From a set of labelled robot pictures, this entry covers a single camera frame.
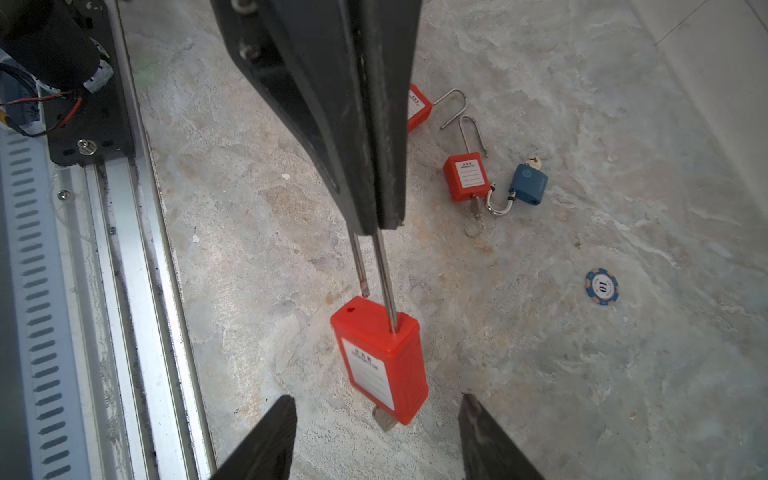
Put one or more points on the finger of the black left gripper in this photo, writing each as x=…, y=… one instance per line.
x=300, y=58
x=385, y=36

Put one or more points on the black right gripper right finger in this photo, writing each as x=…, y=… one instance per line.
x=487, y=451

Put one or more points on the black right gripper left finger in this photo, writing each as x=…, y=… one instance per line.
x=267, y=451

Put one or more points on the red padlock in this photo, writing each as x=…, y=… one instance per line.
x=381, y=346
x=467, y=179

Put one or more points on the blue padlock centre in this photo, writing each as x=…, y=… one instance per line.
x=528, y=185

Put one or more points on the metal base rail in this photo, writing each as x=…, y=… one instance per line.
x=97, y=375

